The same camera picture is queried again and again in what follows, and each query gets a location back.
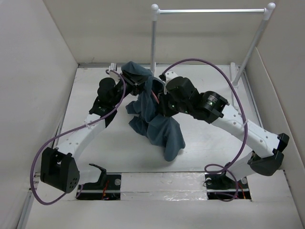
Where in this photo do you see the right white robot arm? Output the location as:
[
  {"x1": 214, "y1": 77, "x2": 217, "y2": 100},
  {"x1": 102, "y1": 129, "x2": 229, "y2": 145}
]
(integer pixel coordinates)
[{"x1": 159, "y1": 72, "x2": 289, "y2": 187}]

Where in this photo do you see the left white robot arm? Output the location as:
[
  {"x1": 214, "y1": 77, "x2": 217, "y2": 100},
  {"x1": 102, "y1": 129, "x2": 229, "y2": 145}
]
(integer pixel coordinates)
[{"x1": 41, "y1": 70, "x2": 149, "y2": 193}]

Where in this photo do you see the purple cable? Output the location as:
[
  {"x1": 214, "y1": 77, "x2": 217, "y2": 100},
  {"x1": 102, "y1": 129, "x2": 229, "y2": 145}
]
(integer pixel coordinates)
[
  {"x1": 30, "y1": 68, "x2": 127, "y2": 206},
  {"x1": 164, "y1": 58, "x2": 248, "y2": 202}
]

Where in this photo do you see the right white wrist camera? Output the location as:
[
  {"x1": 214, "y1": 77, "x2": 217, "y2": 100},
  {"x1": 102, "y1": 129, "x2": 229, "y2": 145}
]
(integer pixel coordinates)
[{"x1": 159, "y1": 71, "x2": 178, "y2": 94}]

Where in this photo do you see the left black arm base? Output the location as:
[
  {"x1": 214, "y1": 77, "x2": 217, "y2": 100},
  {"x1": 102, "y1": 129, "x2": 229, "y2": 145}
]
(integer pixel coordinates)
[{"x1": 75, "y1": 163, "x2": 122, "y2": 201}]

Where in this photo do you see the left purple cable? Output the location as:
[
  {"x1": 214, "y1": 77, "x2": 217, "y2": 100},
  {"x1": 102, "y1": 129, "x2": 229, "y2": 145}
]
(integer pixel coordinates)
[{"x1": 30, "y1": 68, "x2": 127, "y2": 206}]

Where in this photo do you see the white clothes rack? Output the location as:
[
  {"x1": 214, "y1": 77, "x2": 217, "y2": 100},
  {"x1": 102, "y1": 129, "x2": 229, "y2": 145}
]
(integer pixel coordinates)
[{"x1": 146, "y1": 0, "x2": 276, "y2": 89}]

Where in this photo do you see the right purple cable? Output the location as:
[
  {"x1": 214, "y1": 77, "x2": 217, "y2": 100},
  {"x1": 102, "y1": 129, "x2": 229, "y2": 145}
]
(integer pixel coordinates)
[{"x1": 164, "y1": 58, "x2": 248, "y2": 202}]

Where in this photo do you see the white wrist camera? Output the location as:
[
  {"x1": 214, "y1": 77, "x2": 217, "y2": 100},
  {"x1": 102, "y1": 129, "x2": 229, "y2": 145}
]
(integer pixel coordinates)
[
  {"x1": 159, "y1": 71, "x2": 178, "y2": 94},
  {"x1": 105, "y1": 62, "x2": 121, "y2": 83}
]

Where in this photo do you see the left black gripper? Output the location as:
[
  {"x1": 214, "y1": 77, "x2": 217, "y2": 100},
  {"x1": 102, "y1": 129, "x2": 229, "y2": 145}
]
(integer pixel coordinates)
[{"x1": 111, "y1": 70, "x2": 152, "y2": 106}]

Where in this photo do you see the blue t shirt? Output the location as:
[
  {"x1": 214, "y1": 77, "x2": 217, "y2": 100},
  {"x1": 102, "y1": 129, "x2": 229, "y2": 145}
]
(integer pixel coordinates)
[{"x1": 121, "y1": 61, "x2": 185, "y2": 162}]

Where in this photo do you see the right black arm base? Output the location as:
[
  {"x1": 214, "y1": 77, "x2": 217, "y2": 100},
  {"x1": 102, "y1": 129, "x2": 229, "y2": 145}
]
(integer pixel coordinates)
[{"x1": 203, "y1": 162, "x2": 251, "y2": 202}]

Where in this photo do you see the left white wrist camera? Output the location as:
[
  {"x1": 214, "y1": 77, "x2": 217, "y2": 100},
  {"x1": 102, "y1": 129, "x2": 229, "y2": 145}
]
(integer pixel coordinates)
[{"x1": 105, "y1": 62, "x2": 121, "y2": 83}]

